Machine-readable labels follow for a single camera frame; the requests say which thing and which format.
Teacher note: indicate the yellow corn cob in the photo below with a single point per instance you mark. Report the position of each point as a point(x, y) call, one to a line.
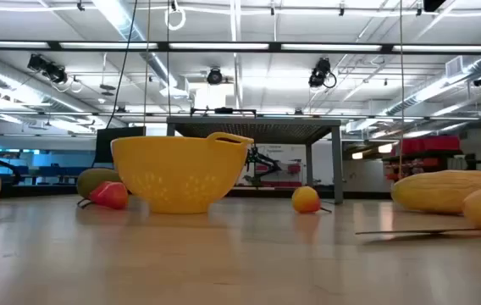
point(443, 190)

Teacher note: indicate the yellow plastic colander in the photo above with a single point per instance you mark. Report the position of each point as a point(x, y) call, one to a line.
point(181, 178)

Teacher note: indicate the green mango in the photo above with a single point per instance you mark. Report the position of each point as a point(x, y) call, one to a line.
point(92, 178)

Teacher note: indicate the black-green background robot arm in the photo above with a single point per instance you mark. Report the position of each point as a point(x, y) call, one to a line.
point(261, 163)

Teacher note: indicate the black overhead light bar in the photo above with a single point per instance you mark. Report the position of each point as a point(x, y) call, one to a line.
point(329, 47)

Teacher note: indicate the red storage bin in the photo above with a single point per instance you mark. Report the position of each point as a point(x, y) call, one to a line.
point(443, 144)
point(413, 145)

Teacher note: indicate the black storage shelf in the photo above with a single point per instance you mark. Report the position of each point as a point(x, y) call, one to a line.
point(422, 156)

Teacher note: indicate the grey perforated metal stand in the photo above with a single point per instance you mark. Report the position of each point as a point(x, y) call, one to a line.
point(337, 169)

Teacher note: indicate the black background monitor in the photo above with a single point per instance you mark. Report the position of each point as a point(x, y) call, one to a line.
point(105, 146)

